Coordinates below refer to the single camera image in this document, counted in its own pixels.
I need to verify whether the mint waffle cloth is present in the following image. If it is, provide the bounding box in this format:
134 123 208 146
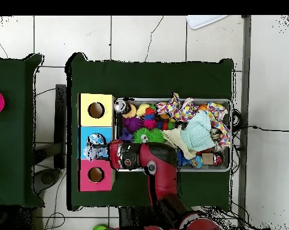
180 110 216 152

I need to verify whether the purple spiky ball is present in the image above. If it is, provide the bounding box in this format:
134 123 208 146
121 116 145 134

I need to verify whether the green spiky toy with eyes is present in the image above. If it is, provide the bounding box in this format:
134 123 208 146
132 127 166 144

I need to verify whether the black and white can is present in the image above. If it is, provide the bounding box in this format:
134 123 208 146
113 98 132 114

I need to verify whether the dark green side table cloth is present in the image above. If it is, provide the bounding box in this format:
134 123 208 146
0 53 45 208

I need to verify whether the white tray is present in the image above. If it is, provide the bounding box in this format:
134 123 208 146
185 15 229 30

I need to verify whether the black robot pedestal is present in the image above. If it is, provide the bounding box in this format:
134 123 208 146
118 207 159 230

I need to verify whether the shallow wire mesh bin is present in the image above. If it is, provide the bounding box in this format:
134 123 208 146
112 97 232 173

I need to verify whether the black cable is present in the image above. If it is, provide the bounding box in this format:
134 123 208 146
232 125 289 132

